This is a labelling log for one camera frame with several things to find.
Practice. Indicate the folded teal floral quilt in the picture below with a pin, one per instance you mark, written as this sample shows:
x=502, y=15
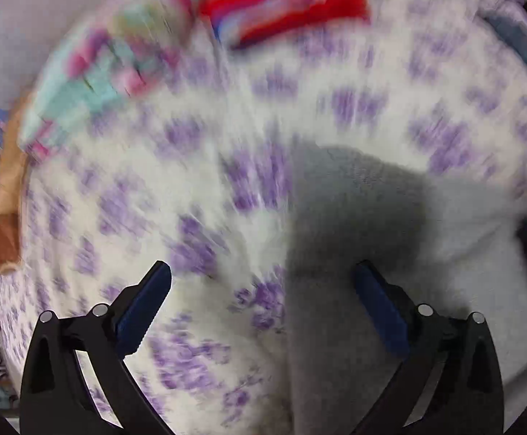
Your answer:
x=123, y=45

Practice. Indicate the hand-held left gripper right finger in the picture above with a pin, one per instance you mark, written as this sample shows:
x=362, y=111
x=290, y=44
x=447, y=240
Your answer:
x=380, y=304

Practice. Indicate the blue jeans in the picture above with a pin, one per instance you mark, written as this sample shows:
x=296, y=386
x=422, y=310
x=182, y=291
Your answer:
x=526, y=45

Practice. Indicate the grey sweat pants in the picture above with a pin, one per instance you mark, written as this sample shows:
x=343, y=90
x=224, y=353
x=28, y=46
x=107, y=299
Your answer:
x=363, y=217

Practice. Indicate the red cloth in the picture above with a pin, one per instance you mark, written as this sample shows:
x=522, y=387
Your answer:
x=308, y=0

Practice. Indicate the purple floral bedspread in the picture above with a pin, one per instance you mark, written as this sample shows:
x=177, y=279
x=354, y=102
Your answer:
x=154, y=190

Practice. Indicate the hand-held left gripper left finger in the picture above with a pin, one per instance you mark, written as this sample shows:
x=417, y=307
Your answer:
x=142, y=304

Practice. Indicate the brown orange blanket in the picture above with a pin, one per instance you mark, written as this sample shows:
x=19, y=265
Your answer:
x=6, y=217

